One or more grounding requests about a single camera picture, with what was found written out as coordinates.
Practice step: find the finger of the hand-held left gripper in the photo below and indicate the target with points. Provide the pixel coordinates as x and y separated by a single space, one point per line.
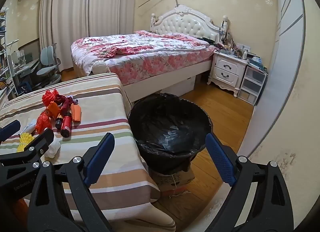
10 130
43 140

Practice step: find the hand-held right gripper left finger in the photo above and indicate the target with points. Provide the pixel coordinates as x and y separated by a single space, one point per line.
100 159

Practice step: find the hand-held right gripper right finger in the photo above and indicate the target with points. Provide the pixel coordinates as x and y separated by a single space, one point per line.
220 159

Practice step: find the white tissue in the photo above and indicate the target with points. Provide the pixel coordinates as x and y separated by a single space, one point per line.
53 150

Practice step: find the orange red plastic bag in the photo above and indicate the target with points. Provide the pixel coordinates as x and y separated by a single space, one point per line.
43 122

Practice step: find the white tube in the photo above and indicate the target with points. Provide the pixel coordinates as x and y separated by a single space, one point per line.
31 126

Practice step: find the yellow foam fruit net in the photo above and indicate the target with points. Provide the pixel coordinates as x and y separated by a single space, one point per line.
24 143

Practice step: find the dark bottle red label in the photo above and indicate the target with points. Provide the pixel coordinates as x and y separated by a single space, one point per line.
59 121

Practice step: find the orange mesh net ball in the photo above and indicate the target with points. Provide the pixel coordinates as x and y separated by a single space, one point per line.
49 98

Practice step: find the dark red cloth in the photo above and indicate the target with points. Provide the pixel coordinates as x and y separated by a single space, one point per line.
65 103

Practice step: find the black lined waste bin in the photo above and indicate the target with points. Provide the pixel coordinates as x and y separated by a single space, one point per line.
170 122

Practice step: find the blue school bag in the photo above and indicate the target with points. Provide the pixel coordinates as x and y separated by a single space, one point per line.
25 87

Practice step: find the striped mattress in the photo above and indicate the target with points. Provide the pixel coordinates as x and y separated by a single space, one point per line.
100 112

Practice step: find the printed cardboard box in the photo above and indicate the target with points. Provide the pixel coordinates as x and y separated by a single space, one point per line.
172 178

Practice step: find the grey study desk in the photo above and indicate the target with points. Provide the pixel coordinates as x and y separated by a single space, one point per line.
27 69

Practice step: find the white bookshelf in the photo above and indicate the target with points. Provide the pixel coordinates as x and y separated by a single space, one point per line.
6 59

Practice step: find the desk monitor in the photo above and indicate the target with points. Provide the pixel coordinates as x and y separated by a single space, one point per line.
23 56

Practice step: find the light blue desk chair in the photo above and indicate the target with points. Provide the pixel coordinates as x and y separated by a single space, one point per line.
48 64

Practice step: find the clear plastic drawer unit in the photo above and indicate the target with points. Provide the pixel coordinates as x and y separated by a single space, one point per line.
252 84

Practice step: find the white storage box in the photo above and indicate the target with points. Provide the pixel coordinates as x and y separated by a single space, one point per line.
180 86

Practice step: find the white desk lamp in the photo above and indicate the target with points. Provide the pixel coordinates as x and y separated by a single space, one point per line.
11 46

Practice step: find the white nightstand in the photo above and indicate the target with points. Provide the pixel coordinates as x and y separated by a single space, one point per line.
226 71

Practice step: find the white round bedpost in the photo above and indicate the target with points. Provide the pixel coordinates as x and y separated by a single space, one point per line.
100 67

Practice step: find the pile of small bedside items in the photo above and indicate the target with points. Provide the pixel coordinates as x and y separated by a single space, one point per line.
240 51

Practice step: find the floral sheeted mattress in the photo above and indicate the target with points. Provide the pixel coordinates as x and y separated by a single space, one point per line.
162 64

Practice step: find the white wardrobe door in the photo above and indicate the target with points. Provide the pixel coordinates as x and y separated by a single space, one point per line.
282 59

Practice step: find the dark clothes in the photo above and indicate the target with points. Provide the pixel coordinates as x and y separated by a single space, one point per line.
207 40

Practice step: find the beige curtain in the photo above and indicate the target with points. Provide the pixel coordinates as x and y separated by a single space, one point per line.
65 21
111 9

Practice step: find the bed with floral bedding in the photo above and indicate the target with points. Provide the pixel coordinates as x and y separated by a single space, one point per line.
140 44

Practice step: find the white tufted headboard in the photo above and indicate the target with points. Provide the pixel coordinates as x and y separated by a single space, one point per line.
185 23

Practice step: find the white wall outlet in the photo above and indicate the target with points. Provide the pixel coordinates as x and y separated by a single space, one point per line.
243 46

